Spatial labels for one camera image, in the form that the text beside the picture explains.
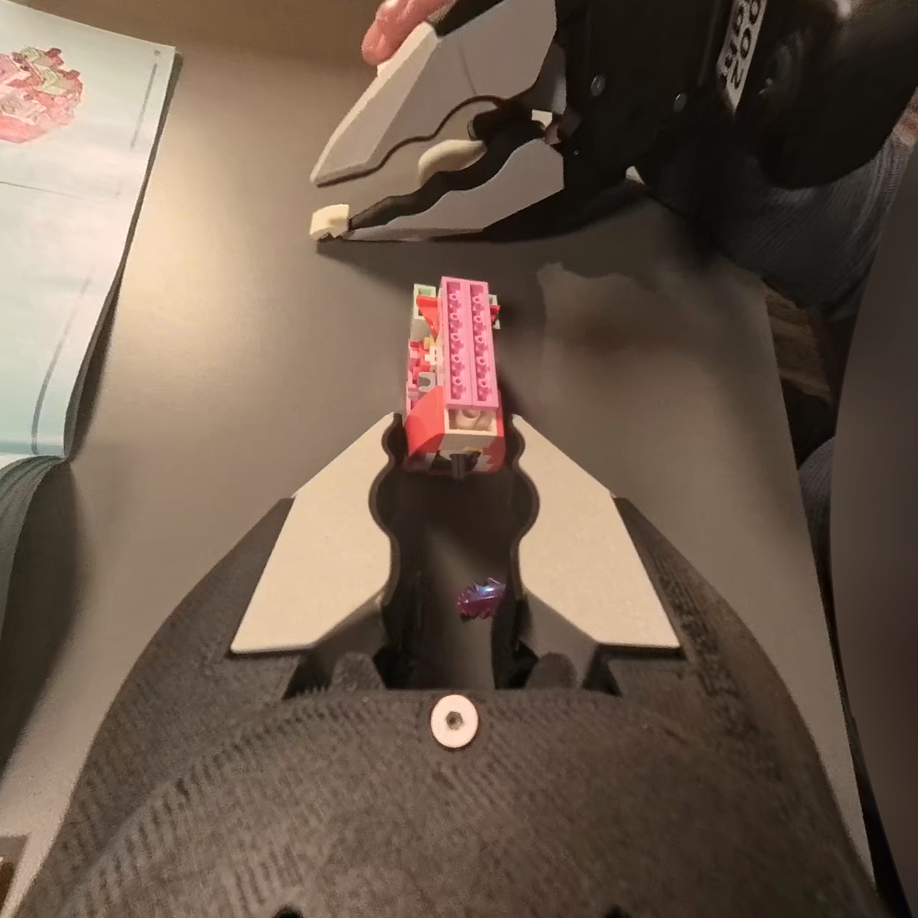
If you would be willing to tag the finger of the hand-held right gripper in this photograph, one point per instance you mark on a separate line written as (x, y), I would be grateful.
(502, 193)
(401, 115)

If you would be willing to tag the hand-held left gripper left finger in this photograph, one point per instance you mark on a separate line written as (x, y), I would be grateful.
(323, 545)

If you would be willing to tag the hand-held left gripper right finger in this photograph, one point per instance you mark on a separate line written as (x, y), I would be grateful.
(595, 559)

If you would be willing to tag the small cream toy brick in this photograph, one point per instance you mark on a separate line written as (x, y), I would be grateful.
(328, 219)

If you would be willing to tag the pink red toy brick model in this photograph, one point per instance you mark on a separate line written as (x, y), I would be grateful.
(453, 373)

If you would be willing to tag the person's right hand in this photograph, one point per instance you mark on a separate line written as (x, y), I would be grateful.
(391, 25)

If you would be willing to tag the small purple translucent toy piece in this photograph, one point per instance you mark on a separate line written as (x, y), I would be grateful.
(482, 597)

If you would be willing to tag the person's leg in grey trousers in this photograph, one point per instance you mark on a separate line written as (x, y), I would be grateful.
(825, 237)

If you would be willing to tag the instruction booklet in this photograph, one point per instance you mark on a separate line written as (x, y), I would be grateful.
(61, 237)

